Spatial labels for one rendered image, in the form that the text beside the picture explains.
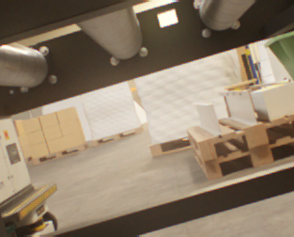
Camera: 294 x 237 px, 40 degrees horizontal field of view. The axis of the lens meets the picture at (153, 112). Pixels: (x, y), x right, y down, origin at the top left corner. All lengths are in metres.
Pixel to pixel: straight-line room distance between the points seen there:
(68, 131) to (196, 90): 5.32
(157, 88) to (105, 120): 4.82
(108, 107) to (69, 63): 8.06
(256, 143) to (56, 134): 7.01
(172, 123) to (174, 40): 3.43
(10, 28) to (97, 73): 0.94
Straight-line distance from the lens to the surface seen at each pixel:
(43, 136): 9.48
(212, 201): 1.30
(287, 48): 3.55
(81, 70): 1.29
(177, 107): 4.64
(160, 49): 1.27
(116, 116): 9.34
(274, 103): 2.96
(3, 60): 0.92
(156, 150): 4.81
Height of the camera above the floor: 0.66
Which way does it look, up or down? 2 degrees down
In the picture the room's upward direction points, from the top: 17 degrees counter-clockwise
